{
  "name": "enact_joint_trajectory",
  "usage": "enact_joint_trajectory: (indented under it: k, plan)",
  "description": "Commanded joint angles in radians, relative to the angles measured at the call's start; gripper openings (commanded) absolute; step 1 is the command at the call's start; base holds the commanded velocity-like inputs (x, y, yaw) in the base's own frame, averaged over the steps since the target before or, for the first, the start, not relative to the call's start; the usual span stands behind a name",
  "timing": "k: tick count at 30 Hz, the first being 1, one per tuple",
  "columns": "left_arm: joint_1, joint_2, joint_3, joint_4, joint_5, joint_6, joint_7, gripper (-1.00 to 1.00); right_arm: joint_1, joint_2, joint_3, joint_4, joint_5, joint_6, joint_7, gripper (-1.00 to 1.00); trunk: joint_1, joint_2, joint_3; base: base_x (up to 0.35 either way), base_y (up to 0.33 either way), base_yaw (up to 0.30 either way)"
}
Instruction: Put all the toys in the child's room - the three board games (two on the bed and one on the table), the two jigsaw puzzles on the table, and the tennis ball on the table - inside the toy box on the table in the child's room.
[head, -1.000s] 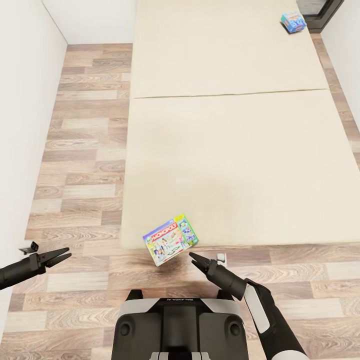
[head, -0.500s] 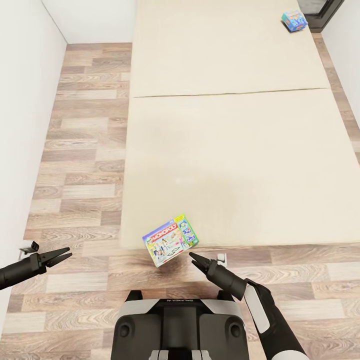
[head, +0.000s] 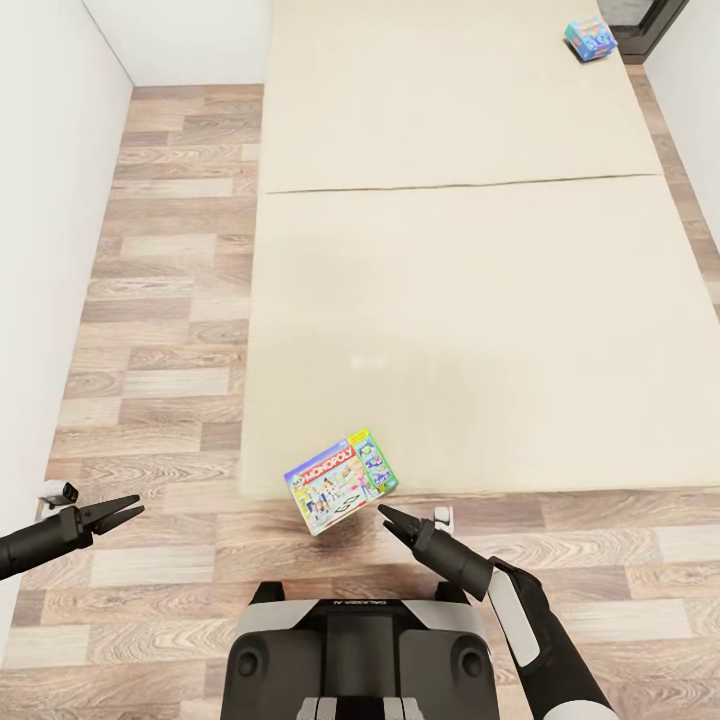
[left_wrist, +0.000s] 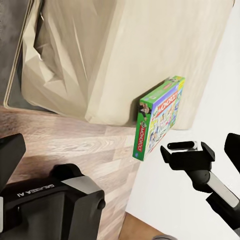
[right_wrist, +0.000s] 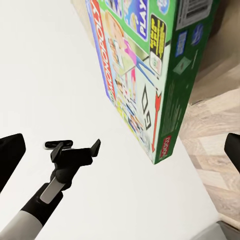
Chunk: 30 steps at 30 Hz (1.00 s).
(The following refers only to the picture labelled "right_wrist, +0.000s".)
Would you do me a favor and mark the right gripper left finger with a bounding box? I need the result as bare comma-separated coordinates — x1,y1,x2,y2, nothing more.
0,133,26,193

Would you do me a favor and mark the board game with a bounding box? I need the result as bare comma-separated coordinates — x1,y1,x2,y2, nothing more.
85,0,220,165

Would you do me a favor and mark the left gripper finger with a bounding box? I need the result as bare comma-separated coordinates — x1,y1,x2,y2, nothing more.
50,142,76,166
71,139,101,158

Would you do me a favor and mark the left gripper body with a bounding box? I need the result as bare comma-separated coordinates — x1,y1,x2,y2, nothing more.
54,149,93,178

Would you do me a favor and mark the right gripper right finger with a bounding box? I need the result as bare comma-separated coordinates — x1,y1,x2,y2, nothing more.
224,132,240,173

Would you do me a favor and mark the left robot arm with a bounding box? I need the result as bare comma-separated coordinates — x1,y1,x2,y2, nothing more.
0,139,101,240

